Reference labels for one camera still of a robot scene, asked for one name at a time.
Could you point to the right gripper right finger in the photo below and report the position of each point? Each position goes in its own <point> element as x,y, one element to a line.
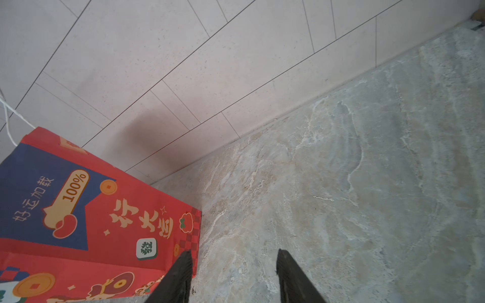
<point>295,286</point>

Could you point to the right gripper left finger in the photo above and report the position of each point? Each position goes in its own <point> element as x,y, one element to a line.
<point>175,287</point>

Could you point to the red paper gift bag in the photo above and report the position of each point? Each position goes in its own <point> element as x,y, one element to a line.
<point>76,229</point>

